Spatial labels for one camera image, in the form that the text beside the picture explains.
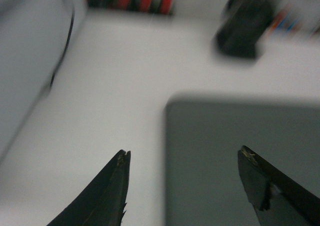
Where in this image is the black round webcam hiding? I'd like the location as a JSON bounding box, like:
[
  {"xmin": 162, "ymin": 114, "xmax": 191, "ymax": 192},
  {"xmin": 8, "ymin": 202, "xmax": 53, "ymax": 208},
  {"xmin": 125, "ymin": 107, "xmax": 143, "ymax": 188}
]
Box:
[{"xmin": 214, "ymin": 0, "xmax": 275, "ymax": 59}]

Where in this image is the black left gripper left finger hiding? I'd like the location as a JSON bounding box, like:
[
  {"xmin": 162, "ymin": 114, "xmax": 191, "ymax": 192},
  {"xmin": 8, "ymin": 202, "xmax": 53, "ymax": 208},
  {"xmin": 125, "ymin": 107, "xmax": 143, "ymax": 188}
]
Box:
[{"xmin": 49, "ymin": 150, "xmax": 131, "ymax": 225}]

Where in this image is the white checkout table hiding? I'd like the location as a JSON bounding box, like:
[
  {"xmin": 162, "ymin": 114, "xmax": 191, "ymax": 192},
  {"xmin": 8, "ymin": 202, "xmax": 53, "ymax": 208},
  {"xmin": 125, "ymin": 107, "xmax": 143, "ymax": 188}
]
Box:
[{"xmin": 0, "ymin": 12, "xmax": 320, "ymax": 225}]

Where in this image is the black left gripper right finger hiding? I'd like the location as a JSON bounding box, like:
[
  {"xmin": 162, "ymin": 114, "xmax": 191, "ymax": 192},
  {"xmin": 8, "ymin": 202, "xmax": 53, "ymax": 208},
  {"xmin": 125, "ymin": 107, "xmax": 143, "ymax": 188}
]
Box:
[{"xmin": 237, "ymin": 146, "xmax": 320, "ymax": 225}]

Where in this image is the black register cable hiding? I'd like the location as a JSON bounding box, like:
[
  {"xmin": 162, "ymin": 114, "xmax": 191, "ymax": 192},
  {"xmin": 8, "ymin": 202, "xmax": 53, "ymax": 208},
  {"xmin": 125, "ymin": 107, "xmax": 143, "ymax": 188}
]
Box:
[{"xmin": 48, "ymin": 0, "xmax": 76, "ymax": 89}]

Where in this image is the grey silver serving tray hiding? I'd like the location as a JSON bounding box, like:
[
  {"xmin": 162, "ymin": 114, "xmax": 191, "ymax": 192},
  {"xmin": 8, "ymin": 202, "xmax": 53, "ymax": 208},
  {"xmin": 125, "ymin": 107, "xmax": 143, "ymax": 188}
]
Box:
[{"xmin": 165, "ymin": 98, "xmax": 320, "ymax": 225}]

